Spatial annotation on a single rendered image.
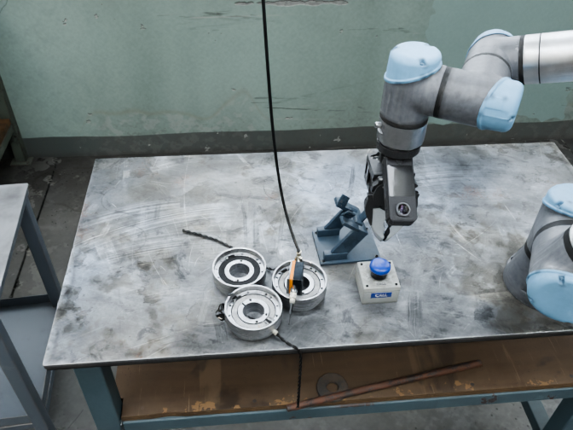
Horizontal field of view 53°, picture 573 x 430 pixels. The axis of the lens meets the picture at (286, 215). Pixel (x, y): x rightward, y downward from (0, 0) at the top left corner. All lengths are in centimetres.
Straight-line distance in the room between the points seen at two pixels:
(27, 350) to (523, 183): 146
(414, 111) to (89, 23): 191
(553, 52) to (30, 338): 159
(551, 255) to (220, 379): 73
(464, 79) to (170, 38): 187
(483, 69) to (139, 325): 73
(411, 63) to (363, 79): 190
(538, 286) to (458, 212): 42
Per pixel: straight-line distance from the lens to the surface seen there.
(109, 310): 113
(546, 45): 95
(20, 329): 195
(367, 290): 109
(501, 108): 84
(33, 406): 167
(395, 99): 86
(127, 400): 131
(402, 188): 91
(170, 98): 271
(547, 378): 144
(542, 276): 98
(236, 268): 115
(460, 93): 84
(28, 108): 286
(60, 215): 263
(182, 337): 107
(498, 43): 97
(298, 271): 106
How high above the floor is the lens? 166
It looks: 42 degrees down
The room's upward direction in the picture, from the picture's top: 2 degrees clockwise
